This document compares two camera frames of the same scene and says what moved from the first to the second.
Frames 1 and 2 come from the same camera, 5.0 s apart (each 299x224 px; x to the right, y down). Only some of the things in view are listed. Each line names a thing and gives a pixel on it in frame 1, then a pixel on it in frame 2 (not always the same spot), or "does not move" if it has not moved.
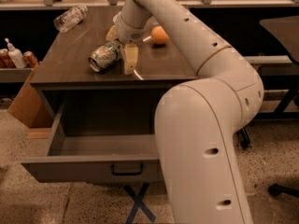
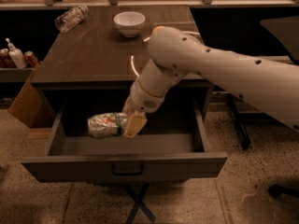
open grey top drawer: x=100 y=139 does not move
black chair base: x=276 y=189 does not move
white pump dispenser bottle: x=17 y=56 does not move
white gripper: x=127 y=31 -> x=144 y=99
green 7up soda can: x=105 y=56 -> x=106 y=125
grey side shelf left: x=15 y=75 does not move
